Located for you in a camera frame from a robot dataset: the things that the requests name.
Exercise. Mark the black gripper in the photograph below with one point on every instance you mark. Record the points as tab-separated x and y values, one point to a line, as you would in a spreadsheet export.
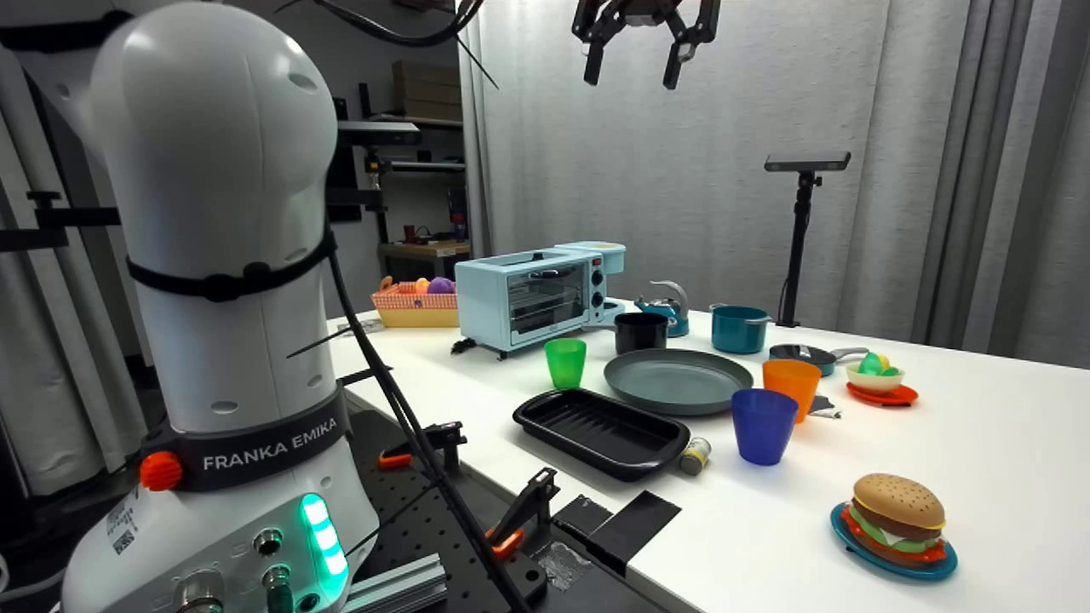
650	9

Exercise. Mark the green plastic cup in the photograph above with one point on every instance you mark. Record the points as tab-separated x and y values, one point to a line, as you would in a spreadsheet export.
566	365

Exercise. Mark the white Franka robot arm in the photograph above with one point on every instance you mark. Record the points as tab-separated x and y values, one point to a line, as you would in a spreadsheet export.
216	173

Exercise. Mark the grey round plate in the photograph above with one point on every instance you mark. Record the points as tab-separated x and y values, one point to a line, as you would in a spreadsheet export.
675	383

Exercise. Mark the orange plastic cup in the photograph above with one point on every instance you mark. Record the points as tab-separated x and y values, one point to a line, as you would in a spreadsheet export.
795	380

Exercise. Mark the blue plastic cup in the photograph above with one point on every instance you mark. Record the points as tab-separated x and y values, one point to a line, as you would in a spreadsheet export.
766	430

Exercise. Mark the small red plate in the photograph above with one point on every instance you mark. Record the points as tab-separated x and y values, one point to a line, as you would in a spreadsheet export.
896	401

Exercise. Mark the small teal plate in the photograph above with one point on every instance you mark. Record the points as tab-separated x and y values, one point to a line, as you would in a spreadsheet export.
908	570

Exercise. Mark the black tripod stand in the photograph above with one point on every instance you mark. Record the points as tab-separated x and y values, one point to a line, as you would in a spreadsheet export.
803	228

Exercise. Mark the dark background shelf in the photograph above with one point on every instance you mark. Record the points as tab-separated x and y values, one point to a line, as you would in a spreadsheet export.
421	149

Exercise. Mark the light blue toy oven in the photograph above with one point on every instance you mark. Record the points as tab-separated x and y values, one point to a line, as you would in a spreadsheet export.
533	296

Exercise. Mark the teal toy kettle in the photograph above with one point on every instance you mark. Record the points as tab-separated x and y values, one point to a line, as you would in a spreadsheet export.
669	320

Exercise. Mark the black toy pot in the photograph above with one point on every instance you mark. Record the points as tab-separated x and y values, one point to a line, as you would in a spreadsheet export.
641	331

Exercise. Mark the teal toy pot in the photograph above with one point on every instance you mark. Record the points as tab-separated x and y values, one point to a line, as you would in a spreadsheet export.
741	331

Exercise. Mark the purple toy piece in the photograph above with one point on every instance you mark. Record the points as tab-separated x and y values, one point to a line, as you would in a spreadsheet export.
442	284

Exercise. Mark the pink yellow toy box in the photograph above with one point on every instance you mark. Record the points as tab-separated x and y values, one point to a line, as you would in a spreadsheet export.
410	308

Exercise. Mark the teal toy frying pan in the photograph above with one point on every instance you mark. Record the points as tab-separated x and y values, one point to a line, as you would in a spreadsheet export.
803	359

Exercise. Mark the grey curtain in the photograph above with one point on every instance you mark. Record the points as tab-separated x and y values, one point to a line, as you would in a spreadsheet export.
964	173

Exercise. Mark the black ribbed tray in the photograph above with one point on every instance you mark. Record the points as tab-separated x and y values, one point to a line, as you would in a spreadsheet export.
597	430

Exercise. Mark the green yellow toy food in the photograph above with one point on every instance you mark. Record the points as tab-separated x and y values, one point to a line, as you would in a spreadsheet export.
874	373

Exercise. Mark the small black white toy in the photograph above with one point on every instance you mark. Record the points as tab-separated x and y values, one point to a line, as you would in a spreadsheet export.
826	408

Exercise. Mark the small yellowish toy piece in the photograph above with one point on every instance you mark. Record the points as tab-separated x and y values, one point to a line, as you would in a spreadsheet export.
692	458

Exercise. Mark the black tape patch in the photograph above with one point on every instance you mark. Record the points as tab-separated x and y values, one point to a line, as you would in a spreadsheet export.
636	531
582	517

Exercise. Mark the toy hamburger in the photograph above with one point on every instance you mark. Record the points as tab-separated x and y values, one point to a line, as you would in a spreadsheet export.
896	514

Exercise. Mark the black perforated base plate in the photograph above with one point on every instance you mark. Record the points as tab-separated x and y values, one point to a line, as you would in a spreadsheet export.
456	533

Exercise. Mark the aluminium extrusion rail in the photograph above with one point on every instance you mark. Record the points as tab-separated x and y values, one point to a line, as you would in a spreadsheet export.
398	583

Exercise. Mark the black mount bracket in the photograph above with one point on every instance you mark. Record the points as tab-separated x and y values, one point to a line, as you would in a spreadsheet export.
54	217

